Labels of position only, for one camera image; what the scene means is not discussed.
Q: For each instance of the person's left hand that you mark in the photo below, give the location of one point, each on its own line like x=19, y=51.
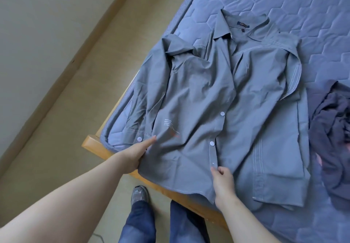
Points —
x=134, y=152

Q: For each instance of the person's right hand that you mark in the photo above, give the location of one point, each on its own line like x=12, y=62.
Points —
x=223, y=182

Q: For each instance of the grey button-up shirt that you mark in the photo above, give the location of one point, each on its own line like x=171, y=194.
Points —
x=219, y=103

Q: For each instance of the dark purple garment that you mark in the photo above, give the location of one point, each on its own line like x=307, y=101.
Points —
x=331, y=136

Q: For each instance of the blue quilted mattress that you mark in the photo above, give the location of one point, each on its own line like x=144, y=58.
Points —
x=295, y=10

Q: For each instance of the person's right forearm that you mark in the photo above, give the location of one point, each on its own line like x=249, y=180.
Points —
x=246, y=223

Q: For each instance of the person's left forearm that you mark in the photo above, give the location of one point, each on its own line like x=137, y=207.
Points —
x=60, y=207

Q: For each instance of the person's grey shoe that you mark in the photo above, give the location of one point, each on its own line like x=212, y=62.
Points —
x=140, y=194

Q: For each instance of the person's dark trouser leg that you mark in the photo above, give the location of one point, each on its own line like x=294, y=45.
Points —
x=139, y=223
x=188, y=223

